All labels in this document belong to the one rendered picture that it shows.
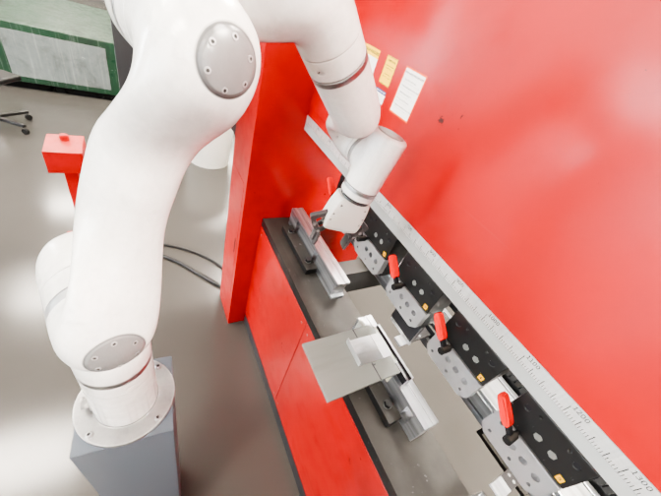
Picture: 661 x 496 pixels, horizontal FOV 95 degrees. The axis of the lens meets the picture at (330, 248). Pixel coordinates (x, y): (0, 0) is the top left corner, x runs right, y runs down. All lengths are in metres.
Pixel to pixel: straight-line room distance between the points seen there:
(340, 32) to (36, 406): 1.99
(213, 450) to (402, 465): 1.06
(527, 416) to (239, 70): 0.75
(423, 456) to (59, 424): 1.60
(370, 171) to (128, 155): 0.45
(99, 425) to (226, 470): 1.06
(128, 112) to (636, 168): 0.64
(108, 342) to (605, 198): 0.74
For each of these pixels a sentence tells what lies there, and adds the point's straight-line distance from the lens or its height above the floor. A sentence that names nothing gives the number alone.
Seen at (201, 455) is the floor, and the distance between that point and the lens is 1.87.
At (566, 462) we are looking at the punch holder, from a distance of 0.79.
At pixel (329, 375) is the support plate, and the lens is 0.94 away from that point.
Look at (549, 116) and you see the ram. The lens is 0.68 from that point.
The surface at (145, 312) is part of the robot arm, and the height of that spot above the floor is 1.41.
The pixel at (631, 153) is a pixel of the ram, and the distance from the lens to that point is 0.63.
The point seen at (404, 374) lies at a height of 1.00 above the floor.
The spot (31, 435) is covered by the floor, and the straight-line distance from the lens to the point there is 2.04.
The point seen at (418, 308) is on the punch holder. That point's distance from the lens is 0.87.
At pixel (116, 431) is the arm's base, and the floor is 1.01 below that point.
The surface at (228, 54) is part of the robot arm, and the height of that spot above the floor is 1.74.
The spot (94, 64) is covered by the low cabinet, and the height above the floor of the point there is 0.40.
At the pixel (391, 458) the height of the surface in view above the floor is 0.87.
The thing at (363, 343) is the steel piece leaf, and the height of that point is 1.00.
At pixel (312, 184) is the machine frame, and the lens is 1.54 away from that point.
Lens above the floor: 1.80
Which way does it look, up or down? 38 degrees down
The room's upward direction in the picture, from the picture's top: 21 degrees clockwise
